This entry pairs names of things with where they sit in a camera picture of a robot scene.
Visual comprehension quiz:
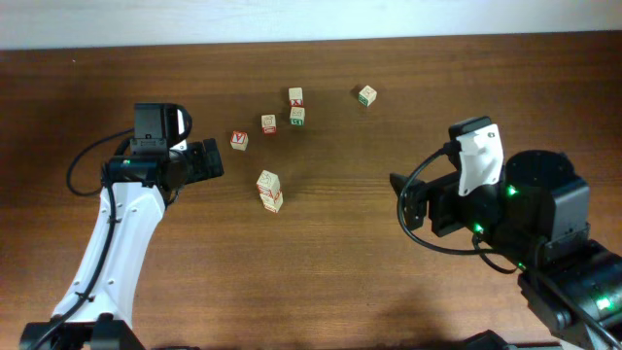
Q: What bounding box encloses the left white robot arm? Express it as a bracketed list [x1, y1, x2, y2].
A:
[18, 139, 225, 349]

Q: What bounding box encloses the green edged M block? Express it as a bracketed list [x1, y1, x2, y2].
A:
[290, 107, 305, 126]

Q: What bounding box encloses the wooden K picture block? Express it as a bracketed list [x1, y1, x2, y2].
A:
[256, 170, 281, 199]

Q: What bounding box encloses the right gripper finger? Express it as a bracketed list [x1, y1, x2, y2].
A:
[403, 182, 428, 230]
[390, 173, 427, 198]

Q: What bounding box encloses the top red edged block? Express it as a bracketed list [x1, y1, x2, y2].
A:
[288, 87, 304, 107]

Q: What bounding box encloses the red edged 6 block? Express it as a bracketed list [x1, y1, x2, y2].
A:
[260, 192, 284, 213]

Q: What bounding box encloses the green edged far block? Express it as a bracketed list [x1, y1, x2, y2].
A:
[359, 86, 377, 107]

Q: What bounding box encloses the red V letter block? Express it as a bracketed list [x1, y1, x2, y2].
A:
[230, 130, 249, 151]

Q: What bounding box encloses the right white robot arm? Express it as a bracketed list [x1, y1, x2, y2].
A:
[390, 149, 621, 349]

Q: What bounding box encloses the red spiral picture block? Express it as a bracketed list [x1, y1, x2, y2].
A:
[260, 115, 276, 134]

